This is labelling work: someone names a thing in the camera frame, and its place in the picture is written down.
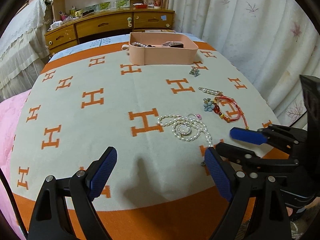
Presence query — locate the red string bracelet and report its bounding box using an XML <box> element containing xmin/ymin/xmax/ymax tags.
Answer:
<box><xmin>213</xmin><ymin>95</ymin><xmax>250</xmax><ymax>130</ymax></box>

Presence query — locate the blue flower hair clip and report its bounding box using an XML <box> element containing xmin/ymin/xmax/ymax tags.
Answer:
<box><xmin>203</xmin><ymin>98</ymin><xmax>216</xmax><ymax>112</ymax></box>

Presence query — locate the long pearl necklace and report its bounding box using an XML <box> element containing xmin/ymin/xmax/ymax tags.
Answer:
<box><xmin>157</xmin><ymin>113</ymin><xmax>214</xmax><ymax>148</ymax></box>

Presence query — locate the pink jewelry tray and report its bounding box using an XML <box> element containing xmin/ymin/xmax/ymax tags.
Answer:
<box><xmin>121</xmin><ymin>32</ymin><xmax>199</xmax><ymax>66</ymax></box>

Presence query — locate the pink earring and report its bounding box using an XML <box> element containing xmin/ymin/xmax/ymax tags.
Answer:
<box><xmin>188</xmin><ymin>113</ymin><xmax>202</xmax><ymax>120</ymax></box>

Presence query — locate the orange H pattern blanket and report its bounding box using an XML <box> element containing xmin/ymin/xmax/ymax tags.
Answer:
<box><xmin>10</xmin><ymin>43</ymin><xmax>278</xmax><ymax>239</ymax></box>

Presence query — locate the white patterned curtain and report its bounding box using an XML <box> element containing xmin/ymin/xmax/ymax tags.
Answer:
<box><xmin>169</xmin><ymin>0</ymin><xmax>319</xmax><ymax>126</ymax></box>

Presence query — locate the white lace covered furniture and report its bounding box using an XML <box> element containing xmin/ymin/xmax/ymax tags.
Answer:
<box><xmin>1</xmin><ymin>0</ymin><xmax>53</xmax><ymax>101</ymax></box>

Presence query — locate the wooden desk with drawers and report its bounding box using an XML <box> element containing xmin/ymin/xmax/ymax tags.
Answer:
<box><xmin>45</xmin><ymin>0</ymin><xmax>175</xmax><ymax>56</ymax></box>

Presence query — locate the pink strap smart watch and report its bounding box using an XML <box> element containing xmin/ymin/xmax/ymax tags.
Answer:
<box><xmin>162</xmin><ymin>41</ymin><xmax>184</xmax><ymax>48</ymax></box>

